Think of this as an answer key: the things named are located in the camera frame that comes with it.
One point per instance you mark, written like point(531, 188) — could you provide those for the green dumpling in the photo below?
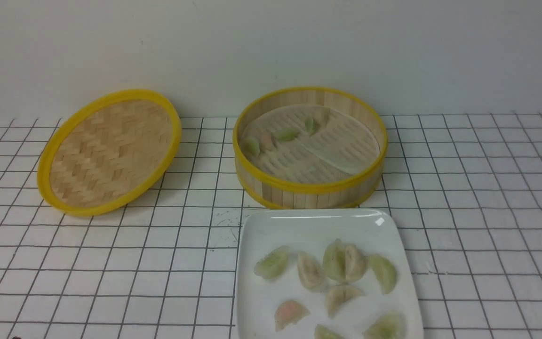
point(333, 261)
point(273, 264)
point(384, 271)
point(287, 135)
point(311, 125)
point(323, 332)
point(251, 146)

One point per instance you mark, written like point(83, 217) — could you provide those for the beige dumpling on plate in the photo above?
point(355, 263)
point(310, 272)

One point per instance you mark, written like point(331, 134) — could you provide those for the white square plate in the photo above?
point(311, 231)

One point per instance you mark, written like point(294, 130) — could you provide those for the beige dumpling lower plate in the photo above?
point(338, 295)

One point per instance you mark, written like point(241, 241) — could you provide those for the pink dumpling on plate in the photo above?
point(289, 312)

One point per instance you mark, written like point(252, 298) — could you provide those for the green dumpling plate corner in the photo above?
point(391, 325)

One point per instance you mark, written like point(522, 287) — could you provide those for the pink dumpling in steamer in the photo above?
point(268, 142)

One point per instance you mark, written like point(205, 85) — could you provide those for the bamboo steamer basket yellow rim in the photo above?
point(279, 194)

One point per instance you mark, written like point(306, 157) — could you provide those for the white mesh steamer liner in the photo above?
point(343, 148)

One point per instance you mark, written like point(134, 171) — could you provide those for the bamboo steamer lid yellow rim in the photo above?
point(109, 153)

